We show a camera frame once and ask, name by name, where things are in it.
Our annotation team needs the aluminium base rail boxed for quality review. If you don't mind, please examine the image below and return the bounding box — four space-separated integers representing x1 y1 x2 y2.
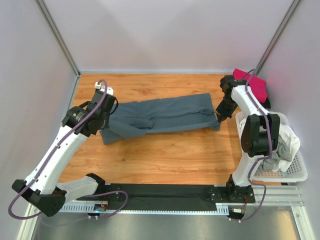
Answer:
59 181 305 207

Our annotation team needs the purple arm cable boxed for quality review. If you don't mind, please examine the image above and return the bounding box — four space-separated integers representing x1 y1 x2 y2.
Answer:
8 79 129 227
228 68 275 224

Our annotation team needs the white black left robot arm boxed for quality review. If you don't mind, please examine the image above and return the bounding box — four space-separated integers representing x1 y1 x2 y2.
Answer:
8 87 118 217

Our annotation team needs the grey t-shirt in basket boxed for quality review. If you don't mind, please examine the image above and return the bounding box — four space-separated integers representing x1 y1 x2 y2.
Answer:
255 136 293 175

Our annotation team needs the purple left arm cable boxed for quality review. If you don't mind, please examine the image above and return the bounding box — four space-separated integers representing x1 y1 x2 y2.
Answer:
8 79 129 227

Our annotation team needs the right aluminium corner post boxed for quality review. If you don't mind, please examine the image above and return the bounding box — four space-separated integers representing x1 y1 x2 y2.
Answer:
255 0 303 75

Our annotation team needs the aluminium corner post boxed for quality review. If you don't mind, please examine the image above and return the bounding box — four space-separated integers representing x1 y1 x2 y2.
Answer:
34 0 81 77
255 0 303 75

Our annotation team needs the left aluminium corner post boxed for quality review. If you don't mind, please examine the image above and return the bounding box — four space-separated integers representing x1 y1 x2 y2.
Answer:
34 0 81 77

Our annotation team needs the grey slotted cable duct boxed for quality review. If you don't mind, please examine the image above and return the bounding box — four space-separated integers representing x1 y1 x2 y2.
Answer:
59 201 229 216

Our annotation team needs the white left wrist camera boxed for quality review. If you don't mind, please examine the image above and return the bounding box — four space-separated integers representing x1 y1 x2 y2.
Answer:
94 82 114 96

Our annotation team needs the folded black t-shirt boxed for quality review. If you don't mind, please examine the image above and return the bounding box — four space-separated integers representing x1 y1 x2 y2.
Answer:
261 97 271 109

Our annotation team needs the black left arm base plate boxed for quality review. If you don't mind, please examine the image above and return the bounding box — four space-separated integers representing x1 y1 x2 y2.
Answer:
95 184 126 202

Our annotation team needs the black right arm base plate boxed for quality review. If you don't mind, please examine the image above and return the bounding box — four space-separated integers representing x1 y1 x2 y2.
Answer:
204 185 256 204

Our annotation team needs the blue-grey t-shirt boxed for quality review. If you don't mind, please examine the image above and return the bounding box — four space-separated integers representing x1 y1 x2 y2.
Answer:
100 93 220 145

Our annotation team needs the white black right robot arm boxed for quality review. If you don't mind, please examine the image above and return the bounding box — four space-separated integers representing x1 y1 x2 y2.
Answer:
216 75 280 202

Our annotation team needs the white t-shirt in basket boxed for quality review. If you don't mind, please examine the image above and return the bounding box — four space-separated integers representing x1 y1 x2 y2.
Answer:
235 114 300 176

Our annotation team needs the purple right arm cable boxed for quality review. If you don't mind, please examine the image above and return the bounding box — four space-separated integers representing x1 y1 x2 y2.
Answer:
228 68 275 224

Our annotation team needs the folded pink t-shirt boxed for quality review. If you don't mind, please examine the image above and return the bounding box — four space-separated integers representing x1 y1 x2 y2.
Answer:
232 68 268 104

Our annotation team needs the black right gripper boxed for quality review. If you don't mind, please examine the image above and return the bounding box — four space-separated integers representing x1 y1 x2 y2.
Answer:
215 96 238 124

